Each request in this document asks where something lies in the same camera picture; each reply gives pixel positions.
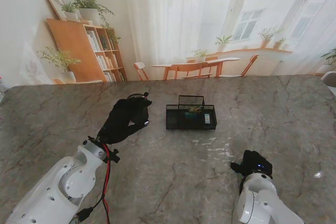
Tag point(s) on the clear bottle with red cap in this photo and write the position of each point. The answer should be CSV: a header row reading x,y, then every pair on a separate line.
x,y
2,87

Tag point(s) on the teal binder clip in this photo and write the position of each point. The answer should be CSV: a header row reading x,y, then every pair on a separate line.
x,y
190,115

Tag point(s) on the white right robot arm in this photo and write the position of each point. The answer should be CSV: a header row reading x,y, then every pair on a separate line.
x,y
260,200

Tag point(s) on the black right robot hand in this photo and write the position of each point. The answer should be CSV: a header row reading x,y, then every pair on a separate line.
x,y
256,163

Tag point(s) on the white eraser with teal sleeve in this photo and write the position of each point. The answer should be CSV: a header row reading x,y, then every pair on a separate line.
x,y
207,118

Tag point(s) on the pink marker with black cap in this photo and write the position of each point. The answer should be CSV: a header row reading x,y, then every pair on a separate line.
x,y
145,95

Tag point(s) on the black mesh desk organizer tray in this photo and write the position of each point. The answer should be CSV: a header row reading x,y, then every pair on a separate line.
x,y
176,124

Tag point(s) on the printed room scene backdrop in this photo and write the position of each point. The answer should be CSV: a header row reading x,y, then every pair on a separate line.
x,y
183,11

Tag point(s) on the white rounded chair back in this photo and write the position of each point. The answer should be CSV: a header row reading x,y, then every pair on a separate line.
x,y
330,78

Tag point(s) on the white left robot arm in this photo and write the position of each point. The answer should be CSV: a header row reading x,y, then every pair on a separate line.
x,y
52,187

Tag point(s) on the yellow sticky note pad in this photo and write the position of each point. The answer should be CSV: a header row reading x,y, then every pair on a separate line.
x,y
195,108

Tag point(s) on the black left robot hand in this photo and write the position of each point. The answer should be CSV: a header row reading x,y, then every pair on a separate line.
x,y
120,120

